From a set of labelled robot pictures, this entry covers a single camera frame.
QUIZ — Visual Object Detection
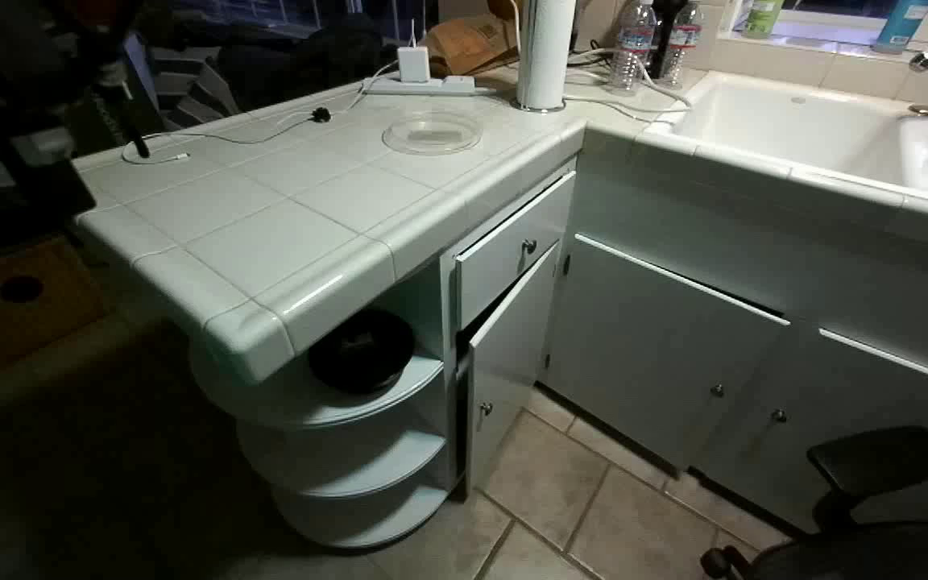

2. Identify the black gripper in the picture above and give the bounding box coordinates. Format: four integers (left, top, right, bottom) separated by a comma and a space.
0, 157, 99, 222

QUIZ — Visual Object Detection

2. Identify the black office chair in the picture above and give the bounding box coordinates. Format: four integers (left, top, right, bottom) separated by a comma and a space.
699, 424, 928, 580

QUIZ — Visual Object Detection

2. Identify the brown cardboard box with hole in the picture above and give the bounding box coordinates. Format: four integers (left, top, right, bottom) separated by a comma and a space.
0, 235, 109, 370

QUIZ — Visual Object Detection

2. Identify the green bottle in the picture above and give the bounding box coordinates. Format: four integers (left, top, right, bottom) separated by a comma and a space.
741, 0, 786, 43

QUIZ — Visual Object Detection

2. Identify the white cabinet drawer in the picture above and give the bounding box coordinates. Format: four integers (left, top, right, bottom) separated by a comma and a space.
445, 172, 580, 331

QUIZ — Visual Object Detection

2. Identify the white power strip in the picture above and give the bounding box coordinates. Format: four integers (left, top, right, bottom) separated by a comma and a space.
361, 71, 480, 101

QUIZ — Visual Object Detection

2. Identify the white paper towel roll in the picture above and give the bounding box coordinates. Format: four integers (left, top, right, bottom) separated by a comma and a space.
511, 0, 577, 115

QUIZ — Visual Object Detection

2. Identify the white rounded shelf unit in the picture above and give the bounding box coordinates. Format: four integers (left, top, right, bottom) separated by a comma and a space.
182, 302, 456, 555

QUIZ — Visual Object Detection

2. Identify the plastic water bottle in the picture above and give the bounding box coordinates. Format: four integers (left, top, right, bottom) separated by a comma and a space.
607, 0, 661, 91
652, 0, 702, 87

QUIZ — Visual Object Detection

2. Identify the wide white cabinet door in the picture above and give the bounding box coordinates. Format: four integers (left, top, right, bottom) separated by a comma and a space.
540, 232, 794, 473
694, 325, 928, 541

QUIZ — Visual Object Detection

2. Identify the blue bottle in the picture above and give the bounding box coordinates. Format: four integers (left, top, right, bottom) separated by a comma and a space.
872, 0, 928, 54

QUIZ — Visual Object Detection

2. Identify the thin white cable black plug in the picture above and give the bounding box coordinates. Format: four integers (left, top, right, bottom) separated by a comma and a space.
120, 62, 404, 167

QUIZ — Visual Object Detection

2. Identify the dark clothes pile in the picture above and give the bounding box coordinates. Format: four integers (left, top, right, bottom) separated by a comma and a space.
150, 13, 392, 115

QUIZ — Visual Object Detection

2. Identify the white charger plug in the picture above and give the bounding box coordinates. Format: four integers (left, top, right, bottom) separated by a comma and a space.
392, 43, 435, 87

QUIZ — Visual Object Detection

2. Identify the narrow white cabinet door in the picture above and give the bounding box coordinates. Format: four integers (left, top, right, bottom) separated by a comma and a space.
455, 243, 568, 497

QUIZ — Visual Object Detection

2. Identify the white double kitchen sink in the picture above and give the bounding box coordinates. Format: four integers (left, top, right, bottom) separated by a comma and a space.
645, 68, 928, 212

